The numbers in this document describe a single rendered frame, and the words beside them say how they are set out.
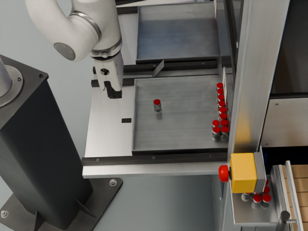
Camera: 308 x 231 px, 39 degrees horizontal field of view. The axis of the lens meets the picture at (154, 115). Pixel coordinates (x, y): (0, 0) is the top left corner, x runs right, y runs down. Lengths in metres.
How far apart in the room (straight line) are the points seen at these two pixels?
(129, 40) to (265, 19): 0.83
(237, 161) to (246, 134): 0.07
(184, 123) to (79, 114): 1.27
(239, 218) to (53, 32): 0.64
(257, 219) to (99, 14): 0.63
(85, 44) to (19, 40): 2.18
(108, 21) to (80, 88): 1.73
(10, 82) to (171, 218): 1.01
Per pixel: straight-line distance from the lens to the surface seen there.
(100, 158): 1.22
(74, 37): 0.83
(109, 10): 0.87
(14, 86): 1.50
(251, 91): 0.90
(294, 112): 0.98
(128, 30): 1.56
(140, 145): 1.24
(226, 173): 1.05
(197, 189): 2.16
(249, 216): 1.15
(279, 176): 1.15
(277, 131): 1.04
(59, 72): 2.72
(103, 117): 1.32
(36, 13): 0.84
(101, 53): 0.93
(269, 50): 0.82
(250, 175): 1.03
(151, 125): 1.28
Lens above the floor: 1.93
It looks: 54 degrees down
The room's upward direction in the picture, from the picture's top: 8 degrees counter-clockwise
